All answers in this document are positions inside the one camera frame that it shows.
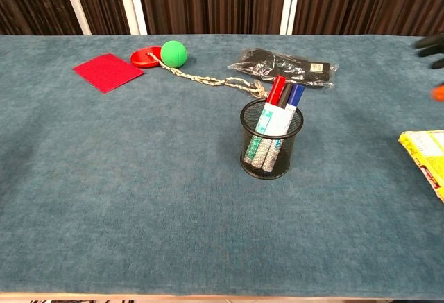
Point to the plastic bag with black item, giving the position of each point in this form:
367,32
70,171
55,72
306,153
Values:
277,65

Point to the green ball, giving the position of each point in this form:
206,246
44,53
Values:
173,53

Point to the dark brown pleated curtain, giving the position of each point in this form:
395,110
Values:
208,1

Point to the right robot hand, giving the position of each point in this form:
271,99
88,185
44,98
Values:
433,41

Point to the red rectangular card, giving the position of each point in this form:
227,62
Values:
107,72

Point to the wide white frame post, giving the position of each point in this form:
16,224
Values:
132,3

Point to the black cap marker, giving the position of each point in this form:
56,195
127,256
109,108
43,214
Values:
285,96

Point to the blue cap marker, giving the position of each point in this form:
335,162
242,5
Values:
296,95

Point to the yellow snack package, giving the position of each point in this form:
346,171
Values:
428,154

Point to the teal table cloth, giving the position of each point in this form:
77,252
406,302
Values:
138,195

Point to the black mesh pen cup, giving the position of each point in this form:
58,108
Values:
288,154

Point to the red cap marker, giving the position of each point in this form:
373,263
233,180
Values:
275,89

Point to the thin white frame post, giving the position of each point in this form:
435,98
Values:
74,3

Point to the red round disc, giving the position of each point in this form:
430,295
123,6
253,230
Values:
142,58

